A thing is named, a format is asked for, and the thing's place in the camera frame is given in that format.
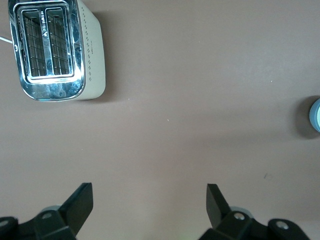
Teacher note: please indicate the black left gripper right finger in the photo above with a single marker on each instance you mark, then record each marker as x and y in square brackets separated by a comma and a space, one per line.
[237, 225]

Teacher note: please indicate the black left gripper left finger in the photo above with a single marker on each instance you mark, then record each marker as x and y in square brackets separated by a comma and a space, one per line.
[50, 225]

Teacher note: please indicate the blue bowl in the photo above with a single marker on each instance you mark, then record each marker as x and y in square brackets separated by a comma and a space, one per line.
[316, 115]

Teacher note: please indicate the beige chrome toaster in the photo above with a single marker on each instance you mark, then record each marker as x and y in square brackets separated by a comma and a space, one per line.
[57, 50]

